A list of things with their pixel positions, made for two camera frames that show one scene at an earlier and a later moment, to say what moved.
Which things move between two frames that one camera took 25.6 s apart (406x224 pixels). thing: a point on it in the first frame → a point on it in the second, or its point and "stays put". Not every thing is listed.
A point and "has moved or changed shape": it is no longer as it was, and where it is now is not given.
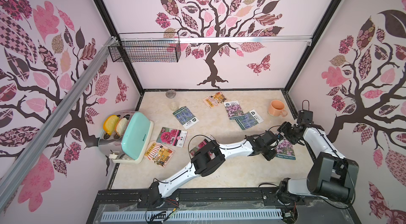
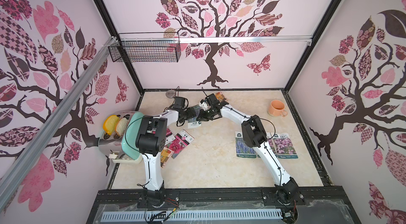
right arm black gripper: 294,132 → 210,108
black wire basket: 151,47 stays put
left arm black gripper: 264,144 → 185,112
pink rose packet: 208,139 → 182,140
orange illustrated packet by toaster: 159,155 stays put
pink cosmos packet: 285,149 stays put
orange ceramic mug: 276,109 stays put
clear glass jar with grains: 173,101 stays put
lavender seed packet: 250,119 has moved or changed shape
